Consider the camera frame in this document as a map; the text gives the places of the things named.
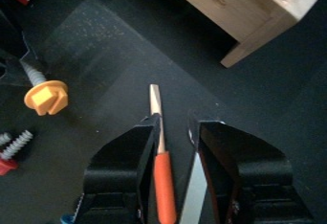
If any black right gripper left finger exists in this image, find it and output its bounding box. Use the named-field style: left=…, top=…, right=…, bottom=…
left=74, top=113, right=164, bottom=224

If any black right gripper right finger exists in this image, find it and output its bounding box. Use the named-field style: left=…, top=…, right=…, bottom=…
left=177, top=113, right=316, bottom=224

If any blue toy screw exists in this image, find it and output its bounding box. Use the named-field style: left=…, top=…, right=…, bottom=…
left=58, top=192, right=85, bottom=224

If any red toy screw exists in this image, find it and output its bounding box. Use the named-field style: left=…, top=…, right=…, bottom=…
left=0, top=129, right=34, bottom=176

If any grey toy screw tip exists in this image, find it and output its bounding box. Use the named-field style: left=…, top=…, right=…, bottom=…
left=0, top=132, right=13, bottom=146

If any yellow toy screw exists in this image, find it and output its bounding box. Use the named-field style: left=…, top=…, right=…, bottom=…
left=18, top=58, right=70, bottom=117

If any wooden drawer box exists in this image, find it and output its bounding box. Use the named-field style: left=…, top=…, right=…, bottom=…
left=160, top=0, right=327, bottom=69

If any orange handled toy screwdriver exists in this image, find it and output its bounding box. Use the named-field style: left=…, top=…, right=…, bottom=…
left=148, top=83, right=177, bottom=224

